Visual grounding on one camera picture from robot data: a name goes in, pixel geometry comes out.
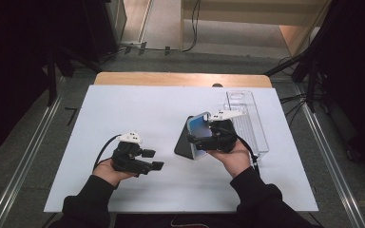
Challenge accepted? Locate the grey cabinet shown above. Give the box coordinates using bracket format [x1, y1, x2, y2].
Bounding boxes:
[106, 0, 127, 44]

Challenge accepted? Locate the person's left hand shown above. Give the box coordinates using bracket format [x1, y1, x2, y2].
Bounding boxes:
[92, 158, 137, 187]

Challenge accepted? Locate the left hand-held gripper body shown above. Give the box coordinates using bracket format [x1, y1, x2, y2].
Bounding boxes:
[111, 131, 155, 176]

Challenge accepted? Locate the black phone case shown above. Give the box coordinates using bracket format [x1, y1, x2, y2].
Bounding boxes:
[174, 115, 198, 160]

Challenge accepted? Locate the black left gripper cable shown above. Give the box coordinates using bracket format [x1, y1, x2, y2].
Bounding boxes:
[93, 134, 122, 171]

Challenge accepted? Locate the person's right hand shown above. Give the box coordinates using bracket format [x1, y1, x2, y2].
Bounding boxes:
[207, 139, 253, 179]

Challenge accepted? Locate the black curtain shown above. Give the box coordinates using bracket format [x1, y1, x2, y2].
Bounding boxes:
[0, 0, 122, 161]
[293, 0, 365, 172]

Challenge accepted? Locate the wooden table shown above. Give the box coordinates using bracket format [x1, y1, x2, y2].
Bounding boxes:
[93, 71, 273, 89]

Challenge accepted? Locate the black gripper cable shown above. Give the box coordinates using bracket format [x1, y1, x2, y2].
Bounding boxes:
[93, 134, 122, 171]
[234, 132, 261, 175]

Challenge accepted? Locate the beige wooden furniture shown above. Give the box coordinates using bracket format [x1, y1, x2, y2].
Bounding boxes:
[180, 0, 332, 56]

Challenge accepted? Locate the metal floor rail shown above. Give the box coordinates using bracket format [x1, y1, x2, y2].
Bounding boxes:
[293, 84, 365, 228]
[0, 75, 66, 228]

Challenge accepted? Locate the black metal stand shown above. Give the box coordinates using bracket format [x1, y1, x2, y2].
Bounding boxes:
[46, 44, 104, 107]
[264, 47, 319, 113]

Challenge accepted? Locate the clear plastic tray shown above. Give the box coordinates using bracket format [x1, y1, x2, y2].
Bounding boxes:
[223, 90, 270, 160]

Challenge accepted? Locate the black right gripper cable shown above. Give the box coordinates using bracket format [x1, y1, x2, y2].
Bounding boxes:
[234, 132, 261, 175]

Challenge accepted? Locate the bundle of black floor cables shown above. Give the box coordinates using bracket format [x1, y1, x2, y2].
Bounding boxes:
[279, 93, 310, 127]

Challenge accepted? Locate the black floor cable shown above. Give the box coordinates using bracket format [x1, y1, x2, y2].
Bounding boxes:
[120, 0, 202, 54]

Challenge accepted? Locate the blue phone case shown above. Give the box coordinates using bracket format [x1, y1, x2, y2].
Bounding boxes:
[186, 111, 214, 161]

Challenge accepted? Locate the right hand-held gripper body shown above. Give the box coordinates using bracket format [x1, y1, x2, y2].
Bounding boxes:
[196, 109, 245, 154]

